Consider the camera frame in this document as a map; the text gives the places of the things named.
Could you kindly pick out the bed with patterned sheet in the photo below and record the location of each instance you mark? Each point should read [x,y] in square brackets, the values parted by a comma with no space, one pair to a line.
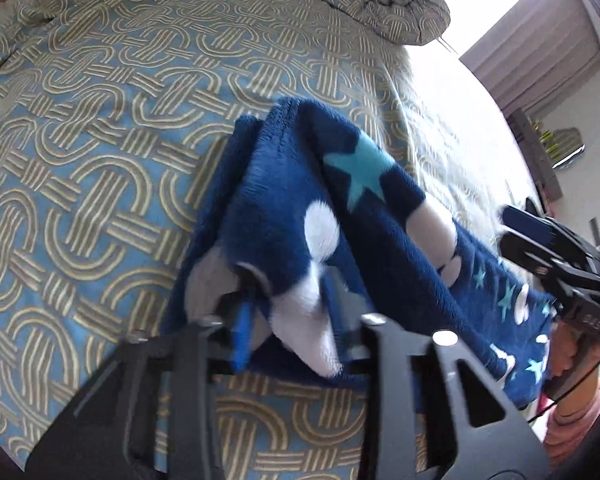
[105,160]

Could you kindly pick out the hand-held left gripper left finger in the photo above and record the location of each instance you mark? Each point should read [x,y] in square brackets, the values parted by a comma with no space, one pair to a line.
[242,332]

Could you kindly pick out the person's right hand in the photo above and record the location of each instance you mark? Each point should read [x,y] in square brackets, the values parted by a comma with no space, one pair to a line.
[562,355]

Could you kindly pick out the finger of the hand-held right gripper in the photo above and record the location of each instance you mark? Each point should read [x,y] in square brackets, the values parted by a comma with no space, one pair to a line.
[530,255]
[524,221]

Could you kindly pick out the wavy edged mirror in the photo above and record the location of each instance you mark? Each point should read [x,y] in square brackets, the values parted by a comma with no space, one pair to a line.
[569,147]

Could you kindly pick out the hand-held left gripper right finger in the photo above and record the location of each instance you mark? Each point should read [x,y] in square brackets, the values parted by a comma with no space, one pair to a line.
[338,312]

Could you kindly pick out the row of green bottles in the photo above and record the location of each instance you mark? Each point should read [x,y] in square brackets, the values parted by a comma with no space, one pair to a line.
[547,141]

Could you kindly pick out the grey dressing table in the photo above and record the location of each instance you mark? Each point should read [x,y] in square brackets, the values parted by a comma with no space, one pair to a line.
[537,160]

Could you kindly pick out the blue star fleece pants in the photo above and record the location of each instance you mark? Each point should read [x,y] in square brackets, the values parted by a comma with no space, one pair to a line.
[290,200]

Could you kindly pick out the grey curtain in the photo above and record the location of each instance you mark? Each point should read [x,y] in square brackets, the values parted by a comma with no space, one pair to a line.
[535,45]

